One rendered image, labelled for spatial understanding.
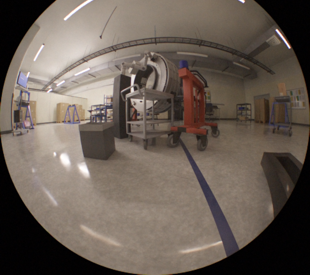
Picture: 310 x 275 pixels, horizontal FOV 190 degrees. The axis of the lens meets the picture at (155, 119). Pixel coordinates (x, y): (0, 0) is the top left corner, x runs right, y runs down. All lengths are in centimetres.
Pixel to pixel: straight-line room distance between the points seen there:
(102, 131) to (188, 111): 96
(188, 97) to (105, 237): 133
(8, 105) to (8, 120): 49
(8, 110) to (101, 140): 431
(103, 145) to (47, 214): 69
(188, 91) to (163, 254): 133
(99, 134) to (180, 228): 81
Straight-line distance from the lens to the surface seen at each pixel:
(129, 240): 41
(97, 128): 83
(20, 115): 367
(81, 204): 55
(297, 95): 860
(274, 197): 56
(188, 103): 118
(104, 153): 87
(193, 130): 100
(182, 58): 575
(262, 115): 676
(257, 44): 565
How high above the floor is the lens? 39
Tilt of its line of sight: 3 degrees down
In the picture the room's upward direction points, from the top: 1 degrees counter-clockwise
